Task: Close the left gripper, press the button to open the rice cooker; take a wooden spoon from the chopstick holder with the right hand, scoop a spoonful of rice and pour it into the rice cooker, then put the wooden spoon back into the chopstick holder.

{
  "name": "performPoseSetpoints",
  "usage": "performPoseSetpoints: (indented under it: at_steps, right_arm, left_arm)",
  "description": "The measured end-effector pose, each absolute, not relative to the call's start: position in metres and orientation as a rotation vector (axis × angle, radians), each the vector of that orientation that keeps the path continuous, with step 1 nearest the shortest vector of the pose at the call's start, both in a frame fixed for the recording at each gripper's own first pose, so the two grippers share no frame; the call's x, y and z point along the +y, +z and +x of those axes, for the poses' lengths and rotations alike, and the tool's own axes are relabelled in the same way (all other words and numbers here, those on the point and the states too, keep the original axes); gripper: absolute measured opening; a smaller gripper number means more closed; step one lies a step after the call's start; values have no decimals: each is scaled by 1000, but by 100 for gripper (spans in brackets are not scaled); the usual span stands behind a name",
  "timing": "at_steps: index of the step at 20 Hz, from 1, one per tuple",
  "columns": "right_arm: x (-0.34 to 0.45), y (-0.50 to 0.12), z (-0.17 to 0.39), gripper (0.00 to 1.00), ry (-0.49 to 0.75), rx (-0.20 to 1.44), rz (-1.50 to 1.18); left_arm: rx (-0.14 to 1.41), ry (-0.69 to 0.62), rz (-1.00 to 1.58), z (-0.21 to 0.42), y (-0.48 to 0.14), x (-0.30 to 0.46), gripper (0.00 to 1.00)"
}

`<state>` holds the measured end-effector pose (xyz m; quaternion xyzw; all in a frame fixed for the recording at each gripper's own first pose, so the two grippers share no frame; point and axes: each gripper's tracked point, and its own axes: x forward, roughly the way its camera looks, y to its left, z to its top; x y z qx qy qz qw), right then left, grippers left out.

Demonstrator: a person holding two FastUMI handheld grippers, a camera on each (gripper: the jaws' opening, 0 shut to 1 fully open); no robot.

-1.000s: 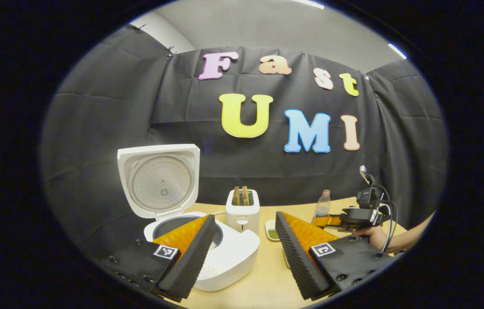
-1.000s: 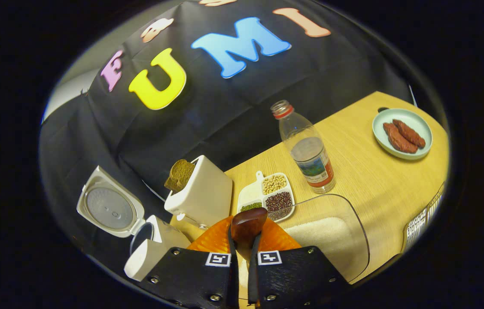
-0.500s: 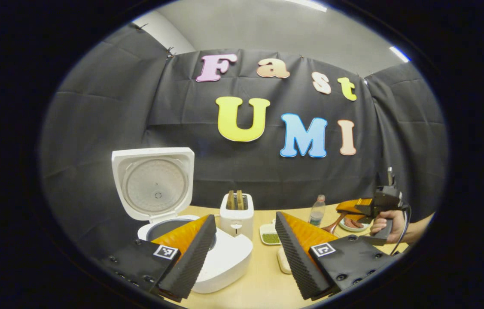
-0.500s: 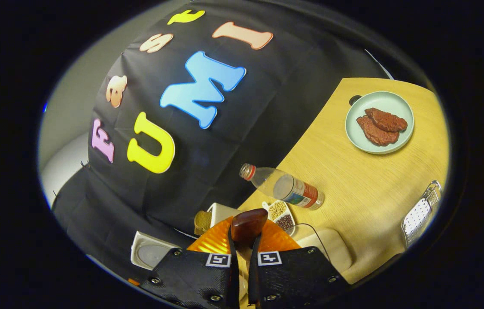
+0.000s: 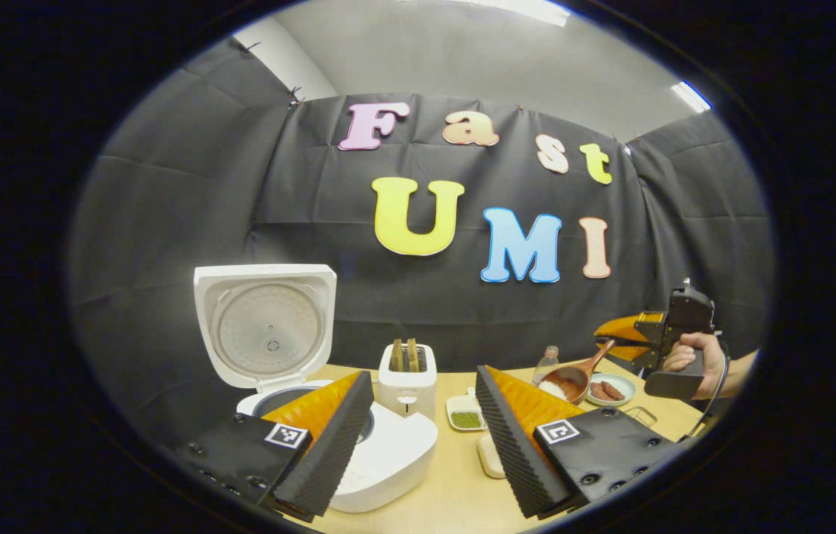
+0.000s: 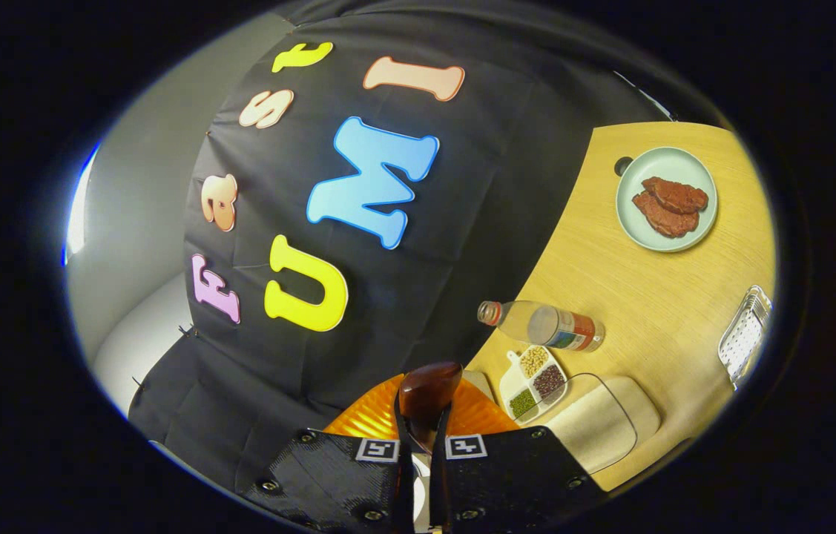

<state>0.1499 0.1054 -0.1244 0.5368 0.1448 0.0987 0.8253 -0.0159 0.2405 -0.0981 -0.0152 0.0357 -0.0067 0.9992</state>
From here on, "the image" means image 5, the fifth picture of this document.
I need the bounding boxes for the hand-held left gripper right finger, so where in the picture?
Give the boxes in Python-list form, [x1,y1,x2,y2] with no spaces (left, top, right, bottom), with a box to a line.
[475,365,682,521]

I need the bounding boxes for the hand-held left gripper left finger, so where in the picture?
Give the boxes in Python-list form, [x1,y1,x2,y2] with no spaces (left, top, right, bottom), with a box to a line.
[174,371,375,524]

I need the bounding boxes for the clear container of rice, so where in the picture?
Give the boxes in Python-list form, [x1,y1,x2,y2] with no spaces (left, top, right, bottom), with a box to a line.
[476,431,507,480]

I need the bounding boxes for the brown wooden spoon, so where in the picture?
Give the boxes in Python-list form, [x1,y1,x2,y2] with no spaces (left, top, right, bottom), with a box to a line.
[539,340,616,406]

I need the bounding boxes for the white rice cooker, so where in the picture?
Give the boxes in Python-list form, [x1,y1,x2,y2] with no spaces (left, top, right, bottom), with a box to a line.
[194,263,439,514]

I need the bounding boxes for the pale green plate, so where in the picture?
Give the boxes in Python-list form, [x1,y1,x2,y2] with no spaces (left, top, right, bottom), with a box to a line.
[584,372,638,408]

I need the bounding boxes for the white divided dish of beans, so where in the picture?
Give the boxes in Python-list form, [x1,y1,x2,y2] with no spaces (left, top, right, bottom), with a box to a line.
[446,386,487,433]

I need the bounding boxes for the small clear bottle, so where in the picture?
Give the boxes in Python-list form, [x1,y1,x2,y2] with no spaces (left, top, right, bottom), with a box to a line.
[533,346,562,388]

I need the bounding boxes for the white toaster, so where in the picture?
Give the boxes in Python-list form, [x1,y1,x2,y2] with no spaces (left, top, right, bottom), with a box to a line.
[377,341,439,423]

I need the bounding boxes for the ceiling light panel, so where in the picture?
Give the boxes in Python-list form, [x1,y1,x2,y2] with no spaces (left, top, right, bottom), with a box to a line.
[462,0,571,27]
[671,80,712,114]

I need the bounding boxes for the black backdrop cloth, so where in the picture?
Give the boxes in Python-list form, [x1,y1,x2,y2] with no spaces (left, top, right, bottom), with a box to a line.
[68,33,778,453]

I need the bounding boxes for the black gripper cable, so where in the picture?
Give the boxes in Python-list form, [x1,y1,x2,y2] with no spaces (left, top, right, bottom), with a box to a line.
[685,337,732,440]

